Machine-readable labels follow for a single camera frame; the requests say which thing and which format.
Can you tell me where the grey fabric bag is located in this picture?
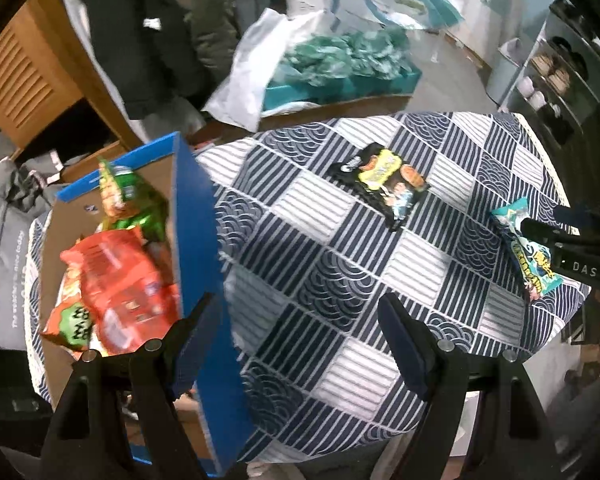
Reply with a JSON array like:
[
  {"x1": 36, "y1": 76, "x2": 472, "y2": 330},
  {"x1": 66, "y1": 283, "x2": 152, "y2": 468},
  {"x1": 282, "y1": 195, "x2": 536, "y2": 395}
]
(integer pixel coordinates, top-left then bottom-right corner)
[{"x1": 0, "y1": 157, "x2": 56, "y2": 351}]

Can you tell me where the wooden cabinet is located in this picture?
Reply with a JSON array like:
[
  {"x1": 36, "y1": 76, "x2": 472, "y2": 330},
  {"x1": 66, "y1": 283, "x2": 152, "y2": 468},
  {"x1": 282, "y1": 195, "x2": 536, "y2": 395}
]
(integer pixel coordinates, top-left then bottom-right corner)
[{"x1": 0, "y1": 0, "x2": 141, "y2": 161}]

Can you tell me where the teal snack packet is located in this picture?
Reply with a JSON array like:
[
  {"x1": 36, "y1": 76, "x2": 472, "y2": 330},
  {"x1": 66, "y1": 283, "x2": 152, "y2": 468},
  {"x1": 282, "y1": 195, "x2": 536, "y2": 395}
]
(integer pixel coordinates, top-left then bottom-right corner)
[{"x1": 490, "y1": 197, "x2": 563, "y2": 303}]

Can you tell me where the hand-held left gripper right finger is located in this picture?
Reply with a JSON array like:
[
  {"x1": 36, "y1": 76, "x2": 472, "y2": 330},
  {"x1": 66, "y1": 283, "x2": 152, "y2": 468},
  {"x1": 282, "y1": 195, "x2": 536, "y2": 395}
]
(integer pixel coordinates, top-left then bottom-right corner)
[{"x1": 378, "y1": 292, "x2": 563, "y2": 480}]

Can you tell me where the dark hanging jacket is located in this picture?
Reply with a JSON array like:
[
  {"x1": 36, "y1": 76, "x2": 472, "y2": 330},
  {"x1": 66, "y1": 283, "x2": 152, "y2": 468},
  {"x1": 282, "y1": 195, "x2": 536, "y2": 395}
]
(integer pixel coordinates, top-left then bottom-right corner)
[{"x1": 77, "y1": 0, "x2": 206, "y2": 121}]

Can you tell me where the grey shelf rack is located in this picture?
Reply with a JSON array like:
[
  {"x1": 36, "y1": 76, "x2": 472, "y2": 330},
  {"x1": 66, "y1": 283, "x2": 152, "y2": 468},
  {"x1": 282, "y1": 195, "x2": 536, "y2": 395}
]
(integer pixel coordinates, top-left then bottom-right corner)
[{"x1": 500, "y1": 0, "x2": 600, "y2": 161}]

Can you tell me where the orange packet green print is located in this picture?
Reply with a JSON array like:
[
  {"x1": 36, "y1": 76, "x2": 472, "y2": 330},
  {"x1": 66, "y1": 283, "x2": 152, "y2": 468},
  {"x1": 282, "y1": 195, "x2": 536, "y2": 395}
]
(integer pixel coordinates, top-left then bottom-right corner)
[{"x1": 40, "y1": 302, "x2": 98, "y2": 351}]

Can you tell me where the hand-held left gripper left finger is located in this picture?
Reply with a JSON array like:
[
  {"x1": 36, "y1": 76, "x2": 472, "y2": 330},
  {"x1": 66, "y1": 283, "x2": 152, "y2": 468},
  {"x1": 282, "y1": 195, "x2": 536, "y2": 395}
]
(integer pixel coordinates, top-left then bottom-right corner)
[{"x1": 42, "y1": 292, "x2": 220, "y2": 480}]

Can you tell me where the green snack packet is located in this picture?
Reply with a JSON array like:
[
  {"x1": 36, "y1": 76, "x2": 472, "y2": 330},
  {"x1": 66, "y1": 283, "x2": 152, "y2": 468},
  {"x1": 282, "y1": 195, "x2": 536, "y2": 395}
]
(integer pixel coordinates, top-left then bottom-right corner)
[{"x1": 97, "y1": 157, "x2": 170, "y2": 241}]

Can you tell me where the navy white patterned tablecloth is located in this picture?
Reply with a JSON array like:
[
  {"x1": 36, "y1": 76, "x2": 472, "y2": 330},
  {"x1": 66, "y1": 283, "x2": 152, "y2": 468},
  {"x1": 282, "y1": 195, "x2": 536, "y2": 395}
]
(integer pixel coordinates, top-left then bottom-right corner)
[{"x1": 25, "y1": 110, "x2": 591, "y2": 466}]

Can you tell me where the red snack multipack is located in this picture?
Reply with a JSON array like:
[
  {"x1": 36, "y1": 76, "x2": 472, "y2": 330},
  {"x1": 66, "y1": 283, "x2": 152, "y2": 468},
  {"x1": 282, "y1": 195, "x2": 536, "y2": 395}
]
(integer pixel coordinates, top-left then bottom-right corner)
[{"x1": 60, "y1": 227, "x2": 183, "y2": 356}]

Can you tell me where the light blue bin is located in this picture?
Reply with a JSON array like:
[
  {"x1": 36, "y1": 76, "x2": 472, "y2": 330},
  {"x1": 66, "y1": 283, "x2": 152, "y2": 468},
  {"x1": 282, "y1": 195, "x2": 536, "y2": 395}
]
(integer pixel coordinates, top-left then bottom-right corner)
[{"x1": 485, "y1": 37, "x2": 526, "y2": 106}]

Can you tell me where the black yellow noodle packet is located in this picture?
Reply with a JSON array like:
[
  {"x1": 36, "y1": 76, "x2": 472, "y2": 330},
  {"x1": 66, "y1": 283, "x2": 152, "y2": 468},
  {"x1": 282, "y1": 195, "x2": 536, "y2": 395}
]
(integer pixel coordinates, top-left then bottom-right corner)
[{"x1": 328, "y1": 142, "x2": 431, "y2": 232}]

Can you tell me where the olive hanging jacket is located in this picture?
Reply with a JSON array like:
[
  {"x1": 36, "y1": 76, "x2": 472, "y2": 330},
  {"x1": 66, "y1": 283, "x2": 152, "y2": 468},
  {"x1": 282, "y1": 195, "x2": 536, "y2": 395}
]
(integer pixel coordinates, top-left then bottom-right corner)
[{"x1": 175, "y1": 0, "x2": 241, "y2": 86}]

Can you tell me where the blue cardboard box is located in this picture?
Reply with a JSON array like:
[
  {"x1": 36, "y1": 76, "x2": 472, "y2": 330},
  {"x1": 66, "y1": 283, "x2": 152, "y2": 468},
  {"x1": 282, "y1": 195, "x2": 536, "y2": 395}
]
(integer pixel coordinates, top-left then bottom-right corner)
[{"x1": 40, "y1": 131, "x2": 256, "y2": 478}]

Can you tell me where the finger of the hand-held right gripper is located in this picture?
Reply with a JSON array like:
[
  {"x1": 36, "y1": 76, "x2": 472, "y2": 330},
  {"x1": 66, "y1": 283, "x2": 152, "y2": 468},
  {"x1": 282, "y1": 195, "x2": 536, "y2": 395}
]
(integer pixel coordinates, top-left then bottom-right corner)
[
  {"x1": 522, "y1": 217, "x2": 581, "y2": 256},
  {"x1": 554, "y1": 202, "x2": 600, "y2": 246}
]

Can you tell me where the pile of teal packets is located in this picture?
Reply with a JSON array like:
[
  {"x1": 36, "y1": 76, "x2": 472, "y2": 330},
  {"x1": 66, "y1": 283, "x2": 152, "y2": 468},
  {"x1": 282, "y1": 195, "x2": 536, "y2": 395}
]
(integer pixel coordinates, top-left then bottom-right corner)
[{"x1": 275, "y1": 27, "x2": 413, "y2": 86}]

